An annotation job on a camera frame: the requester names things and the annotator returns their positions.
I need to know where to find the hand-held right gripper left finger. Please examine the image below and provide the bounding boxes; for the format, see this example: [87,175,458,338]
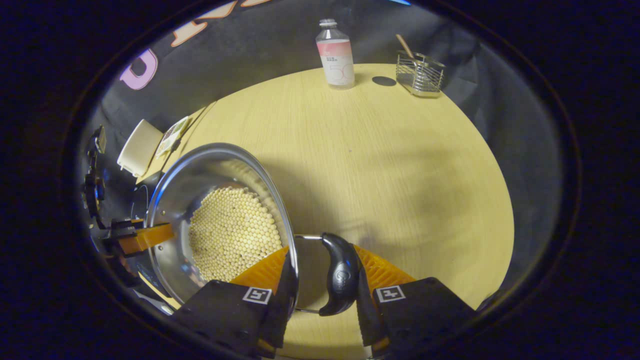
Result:
[172,245,301,360]

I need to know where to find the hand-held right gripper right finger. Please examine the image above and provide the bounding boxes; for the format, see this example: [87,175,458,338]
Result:
[352,243,478,360]

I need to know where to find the steel pot with black handles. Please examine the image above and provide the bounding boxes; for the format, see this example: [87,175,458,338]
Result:
[145,142,362,317]

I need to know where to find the white box-shaped appliance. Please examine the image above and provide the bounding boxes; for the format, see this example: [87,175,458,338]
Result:
[117,119,164,178]

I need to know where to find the pile of yellow soybeans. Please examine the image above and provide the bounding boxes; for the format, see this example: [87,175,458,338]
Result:
[188,186,283,283]

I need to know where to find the divided tray of beans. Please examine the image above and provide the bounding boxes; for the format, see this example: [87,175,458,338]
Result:
[155,116,191,160]

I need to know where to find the clear bottle with pink label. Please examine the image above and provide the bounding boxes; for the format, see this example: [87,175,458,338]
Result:
[315,18,356,90]

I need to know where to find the wooden stick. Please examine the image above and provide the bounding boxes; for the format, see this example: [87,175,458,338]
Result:
[396,34,416,60]

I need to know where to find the black power cable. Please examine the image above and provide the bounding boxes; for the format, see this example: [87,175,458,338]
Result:
[187,101,218,131]

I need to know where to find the wire utensil holder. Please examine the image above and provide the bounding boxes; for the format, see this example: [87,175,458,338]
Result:
[396,51,446,98]

